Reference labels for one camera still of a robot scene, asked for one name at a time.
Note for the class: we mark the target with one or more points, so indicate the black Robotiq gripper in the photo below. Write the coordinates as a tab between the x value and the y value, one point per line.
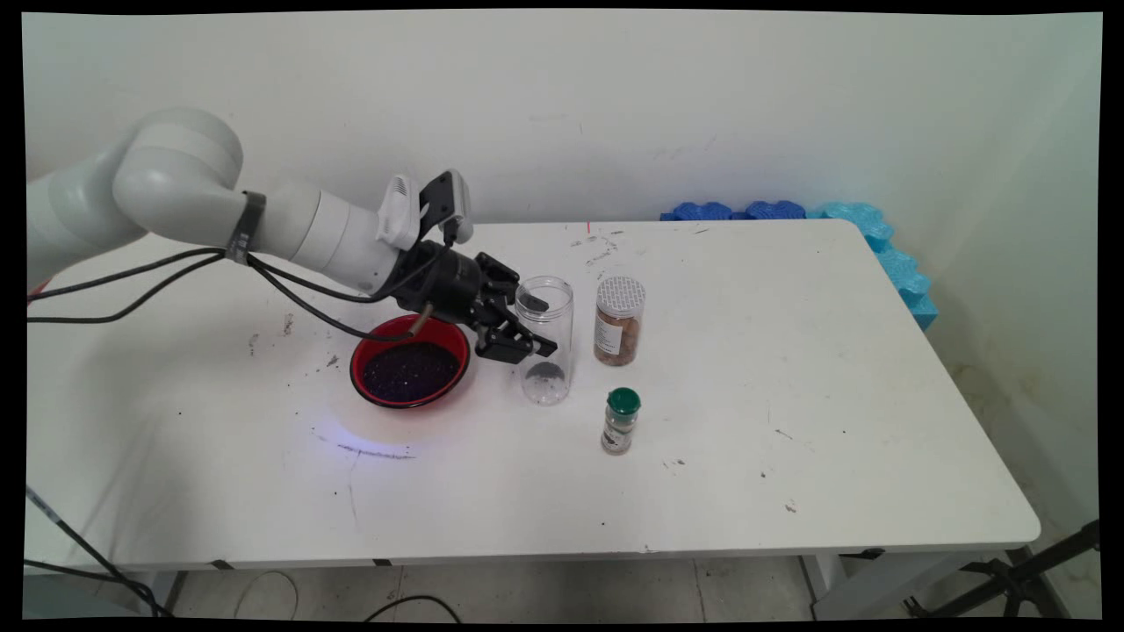
448	285

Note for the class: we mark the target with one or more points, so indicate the tall clear plastic jar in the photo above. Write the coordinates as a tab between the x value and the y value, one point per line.
549	386

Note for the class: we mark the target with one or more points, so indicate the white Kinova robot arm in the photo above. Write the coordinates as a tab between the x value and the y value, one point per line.
167	180

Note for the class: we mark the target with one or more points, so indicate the red plastic bowl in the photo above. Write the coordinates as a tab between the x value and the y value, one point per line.
409	373

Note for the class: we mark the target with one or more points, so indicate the brown spice jar white lid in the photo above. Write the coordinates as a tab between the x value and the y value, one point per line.
618	329

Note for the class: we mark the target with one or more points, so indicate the small spice bottle green cap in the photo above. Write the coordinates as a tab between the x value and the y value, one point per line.
621	421

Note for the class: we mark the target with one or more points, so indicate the dark blue foam mat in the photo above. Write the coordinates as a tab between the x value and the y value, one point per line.
701	211
775	210

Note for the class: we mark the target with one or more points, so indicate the light blue foam mat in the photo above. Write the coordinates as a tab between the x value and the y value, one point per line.
887	250

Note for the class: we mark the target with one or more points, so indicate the white table leg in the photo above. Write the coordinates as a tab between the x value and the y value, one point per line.
167	592

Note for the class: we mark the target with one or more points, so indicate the black tripod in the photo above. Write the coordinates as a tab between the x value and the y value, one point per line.
1010	575

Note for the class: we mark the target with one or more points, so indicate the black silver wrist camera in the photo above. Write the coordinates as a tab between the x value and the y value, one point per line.
448	202

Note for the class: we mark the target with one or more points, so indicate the white table leg frame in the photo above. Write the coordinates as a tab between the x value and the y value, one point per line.
878	584

